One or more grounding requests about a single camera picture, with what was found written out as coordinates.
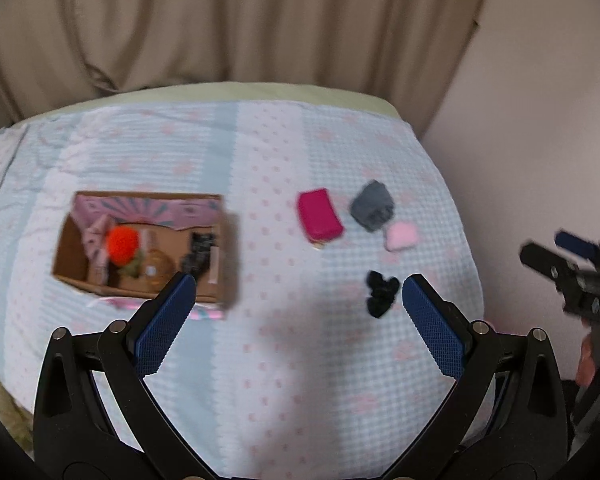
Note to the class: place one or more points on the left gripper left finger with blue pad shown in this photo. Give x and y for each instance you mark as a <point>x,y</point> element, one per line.
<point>94,416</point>

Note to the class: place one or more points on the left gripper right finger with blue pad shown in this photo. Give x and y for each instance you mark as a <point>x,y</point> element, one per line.
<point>505,415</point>

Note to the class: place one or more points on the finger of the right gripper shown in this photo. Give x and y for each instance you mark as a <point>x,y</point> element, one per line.
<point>577,246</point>
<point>543,261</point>

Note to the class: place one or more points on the light pink cloth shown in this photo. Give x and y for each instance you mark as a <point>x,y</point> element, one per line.
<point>401,235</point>

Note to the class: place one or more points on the grey fleece cloth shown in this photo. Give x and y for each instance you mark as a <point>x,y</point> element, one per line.
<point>373,207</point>

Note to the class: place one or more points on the orange pompom toy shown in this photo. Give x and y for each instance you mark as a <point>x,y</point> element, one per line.
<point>122,243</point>

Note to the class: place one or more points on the black patterned sock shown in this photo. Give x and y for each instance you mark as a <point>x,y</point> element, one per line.
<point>198,258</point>

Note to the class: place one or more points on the person's right hand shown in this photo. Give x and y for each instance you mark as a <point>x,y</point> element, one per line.
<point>589,361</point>

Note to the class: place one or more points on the cardboard box with pink lining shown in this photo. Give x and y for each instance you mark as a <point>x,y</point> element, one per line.
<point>164,222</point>

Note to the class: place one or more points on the blue pink patterned bedspread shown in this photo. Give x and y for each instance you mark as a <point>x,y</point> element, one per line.
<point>298,381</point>

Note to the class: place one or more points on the green mattress sheet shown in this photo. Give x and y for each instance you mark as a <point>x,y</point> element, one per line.
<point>229,91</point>

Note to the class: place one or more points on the beige curtain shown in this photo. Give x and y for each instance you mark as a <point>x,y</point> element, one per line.
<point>59,52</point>

